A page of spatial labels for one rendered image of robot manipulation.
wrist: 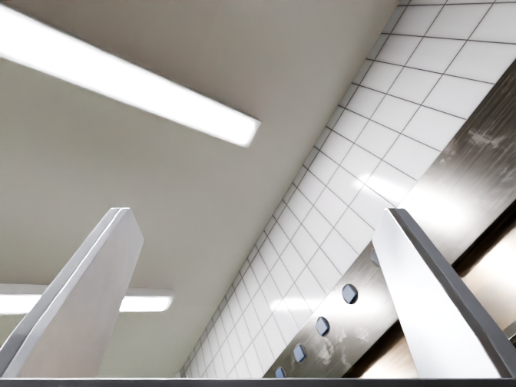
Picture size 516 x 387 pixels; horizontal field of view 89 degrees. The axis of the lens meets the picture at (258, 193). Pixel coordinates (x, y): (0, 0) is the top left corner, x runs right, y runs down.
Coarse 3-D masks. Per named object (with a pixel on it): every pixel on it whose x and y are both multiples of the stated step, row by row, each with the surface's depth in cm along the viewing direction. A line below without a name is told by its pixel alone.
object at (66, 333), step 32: (128, 224) 10; (96, 256) 8; (128, 256) 10; (64, 288) 7; (96, 288) 8; (32, 320) 6; (64, 320) 7; (96, 320) 8; (0, 352) 6; (32, 352) 6; (64, 352) 7; (96, 352) 8
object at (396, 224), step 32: (384, 224) 10; (416, 224) 9; (384, 256) 10; (416, 256) 8; (416, 288) 8; (448, 288) 7; (416, 320) 8; (448, 320) 7; (480, 320) 6; (416, 352) 8; (448, 352) 7; (480, 352) 6; (512, 352) 6
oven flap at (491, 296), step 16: (512, 224) 61; (496, 240) 63; (512, 240) 60; (480, 256) 65; (496, 256) 62; (512, 256) 59; (464, 272) 67; (480, 272) 64; (496, 272) 60; (512, 272) 58; (480, 288) 62; (496, 288) 59; (512, 288) 57; (496, 304) 58; (512, 304) 56; (496, 320) 57; (512, 320) 55; (400, 336) 75; (512, 336) 52; (384, 352) 78; (400, 352) 74; (368, 368) 81; (384, 368) 76; (400, 368) 72
